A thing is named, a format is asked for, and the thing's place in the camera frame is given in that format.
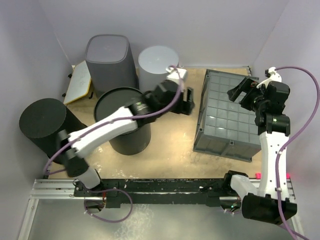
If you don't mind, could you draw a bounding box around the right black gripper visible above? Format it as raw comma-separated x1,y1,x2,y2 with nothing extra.
228,76,267,113

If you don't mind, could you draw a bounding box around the dark blue round bin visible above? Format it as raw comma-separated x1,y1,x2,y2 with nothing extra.
93,87,152,156

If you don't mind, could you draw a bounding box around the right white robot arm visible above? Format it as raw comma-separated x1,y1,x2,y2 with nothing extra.
222,77,298,225

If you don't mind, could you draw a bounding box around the grey plastic crate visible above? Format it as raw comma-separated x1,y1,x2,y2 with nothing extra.
193,69,261,163

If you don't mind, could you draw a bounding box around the grey slotted square bin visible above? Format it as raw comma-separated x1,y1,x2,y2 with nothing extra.
85,34,139,98

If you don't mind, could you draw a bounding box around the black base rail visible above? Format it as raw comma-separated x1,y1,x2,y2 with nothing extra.
74,170,248,209

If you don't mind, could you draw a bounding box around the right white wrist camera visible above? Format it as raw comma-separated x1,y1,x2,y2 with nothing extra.
256,66,282,89

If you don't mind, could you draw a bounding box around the smooth lavender round bin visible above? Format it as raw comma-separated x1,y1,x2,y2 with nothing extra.
138,45,179,93

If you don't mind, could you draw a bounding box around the black round bin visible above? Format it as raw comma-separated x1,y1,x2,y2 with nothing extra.
19,98,87,158

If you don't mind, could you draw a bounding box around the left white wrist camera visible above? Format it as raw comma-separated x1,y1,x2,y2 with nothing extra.
166,66,188,83

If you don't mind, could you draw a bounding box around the pink tape marker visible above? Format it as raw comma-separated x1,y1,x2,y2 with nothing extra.
255,173,262,179

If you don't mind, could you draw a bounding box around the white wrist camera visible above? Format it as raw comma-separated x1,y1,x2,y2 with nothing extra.
166,66,188,83
256,66,282,89

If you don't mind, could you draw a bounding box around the small whiteboard wooden frame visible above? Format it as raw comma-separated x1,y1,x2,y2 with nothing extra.
63,61,91,105

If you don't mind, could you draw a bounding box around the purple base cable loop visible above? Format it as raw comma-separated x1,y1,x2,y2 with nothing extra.
83,187,135,224

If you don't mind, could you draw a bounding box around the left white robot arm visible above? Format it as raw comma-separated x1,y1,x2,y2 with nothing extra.
57,79,195,196

